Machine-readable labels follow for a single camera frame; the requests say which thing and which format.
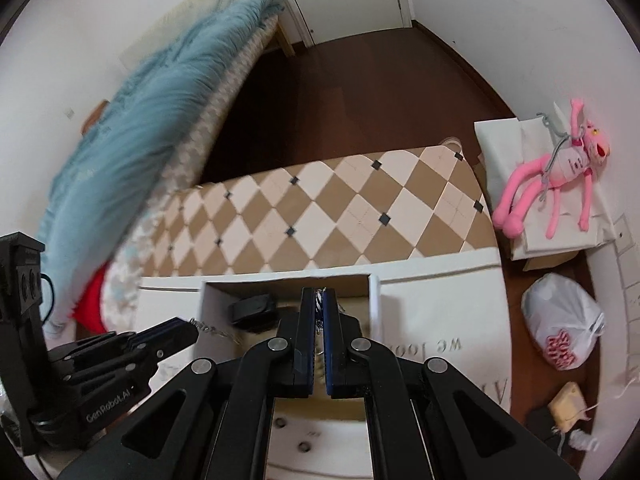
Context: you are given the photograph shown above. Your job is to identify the yellow sponge block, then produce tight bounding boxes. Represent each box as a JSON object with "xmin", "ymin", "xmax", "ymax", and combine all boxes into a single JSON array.
[{"xmin": 547, "ymin": 381, "xmax": 589, "ymax": 434}]

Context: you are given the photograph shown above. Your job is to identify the white cardboard box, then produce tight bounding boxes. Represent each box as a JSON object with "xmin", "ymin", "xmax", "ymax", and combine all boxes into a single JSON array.
[{"xmin": 137, "ymin": 247, "xmax": 513, "ymax": 480}]

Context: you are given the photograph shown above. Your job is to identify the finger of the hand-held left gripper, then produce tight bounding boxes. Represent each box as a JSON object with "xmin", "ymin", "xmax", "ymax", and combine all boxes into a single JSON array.
[
  {"xmin": 145, "ymin": 332, "xmax": 199, "ymax": 367},
  {"xmin": 131, "ymin": 316, "xmax": 199, "ymax": 348}
]

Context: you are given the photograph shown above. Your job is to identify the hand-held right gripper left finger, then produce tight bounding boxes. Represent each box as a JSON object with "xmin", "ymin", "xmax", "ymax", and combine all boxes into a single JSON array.
[{"xmin": 57, "ymin": 287, "xmax": 317, "ymax": 480}]

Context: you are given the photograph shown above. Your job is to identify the grey wire hanger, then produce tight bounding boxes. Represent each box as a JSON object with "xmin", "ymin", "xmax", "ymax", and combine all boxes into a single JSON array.
[{"xmin": 536, "ymin": 110, "xmax": 577, "ymax": 203}]

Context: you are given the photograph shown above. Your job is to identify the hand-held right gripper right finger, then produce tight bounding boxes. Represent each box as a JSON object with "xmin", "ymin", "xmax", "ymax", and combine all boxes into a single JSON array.
[{"xmin": 323, "ymin": 289, "xmax": 583, "ymax": 480}]

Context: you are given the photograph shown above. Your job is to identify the pink plush toy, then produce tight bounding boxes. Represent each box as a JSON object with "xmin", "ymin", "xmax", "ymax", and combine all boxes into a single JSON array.
[{"xmin": 492, "ymin": 98, "xmax": 612, "ymax": 239}]

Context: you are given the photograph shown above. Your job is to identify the red cloth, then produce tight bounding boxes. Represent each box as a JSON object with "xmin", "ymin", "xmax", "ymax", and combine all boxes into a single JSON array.
[{"xmin": 74, "ymin": 265, "xmax": 110, "ymax": 334}]

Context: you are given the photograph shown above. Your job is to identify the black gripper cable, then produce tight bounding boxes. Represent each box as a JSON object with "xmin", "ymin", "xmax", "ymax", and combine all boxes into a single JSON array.
[{"xmin": 39, "ymin": 272, "xmax": 57, "ymax": 328}]

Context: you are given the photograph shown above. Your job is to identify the cream quilt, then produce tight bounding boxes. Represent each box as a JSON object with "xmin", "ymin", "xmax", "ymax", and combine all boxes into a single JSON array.
[{"xmin": 147, "ymin": 0, "xmax": 273, "ymax": 48}]

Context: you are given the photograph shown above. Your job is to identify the small black pouch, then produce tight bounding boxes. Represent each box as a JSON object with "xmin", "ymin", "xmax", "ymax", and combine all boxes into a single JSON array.
[{"xmin": 229, "ymin": 294, "xmax": 279, "ymax": 332}]

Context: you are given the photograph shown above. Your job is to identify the white plastic bag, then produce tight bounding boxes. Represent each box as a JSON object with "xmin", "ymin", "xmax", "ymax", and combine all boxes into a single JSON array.
[{"xmin": 521, "ymin": 273, "xmax": 606, "ymax": 372}]

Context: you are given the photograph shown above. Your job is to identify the light blue blanket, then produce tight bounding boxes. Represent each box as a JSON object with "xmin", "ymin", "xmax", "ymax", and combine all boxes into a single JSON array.
[{"xmin": 37, "ymin": 0, "xmax": 286, "ymax": 336}]

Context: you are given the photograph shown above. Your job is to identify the brown cardboard box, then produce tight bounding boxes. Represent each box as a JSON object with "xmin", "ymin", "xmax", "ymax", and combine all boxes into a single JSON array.
[{"xmin": 509, "ymin": 245, "xmax": 583, "ymax": 274}]

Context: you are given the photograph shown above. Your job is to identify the checkered ironing board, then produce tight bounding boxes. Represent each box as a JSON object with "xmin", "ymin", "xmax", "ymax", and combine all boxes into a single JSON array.
[{"xmin": 150, "ymin": 145, "xmax": 501, "ymax": 278}]

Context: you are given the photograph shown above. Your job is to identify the small black device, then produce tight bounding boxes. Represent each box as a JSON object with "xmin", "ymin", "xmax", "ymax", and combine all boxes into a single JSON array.
[{"xmin": 524, "ymin": 404, "xmax": 568, "ymax": 457}]

